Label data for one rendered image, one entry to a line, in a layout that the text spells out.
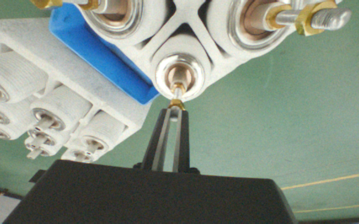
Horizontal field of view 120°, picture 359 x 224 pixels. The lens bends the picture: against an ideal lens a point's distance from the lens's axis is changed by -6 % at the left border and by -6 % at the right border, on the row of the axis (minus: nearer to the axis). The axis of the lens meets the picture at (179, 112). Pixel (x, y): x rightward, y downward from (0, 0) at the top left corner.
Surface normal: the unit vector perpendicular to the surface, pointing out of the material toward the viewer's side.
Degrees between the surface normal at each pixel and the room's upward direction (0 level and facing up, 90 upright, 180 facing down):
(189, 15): 0
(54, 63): 90
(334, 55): 0
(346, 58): 0
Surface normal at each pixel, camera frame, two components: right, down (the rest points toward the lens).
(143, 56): -0.07, 0.65
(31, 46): 0.75, -0.47
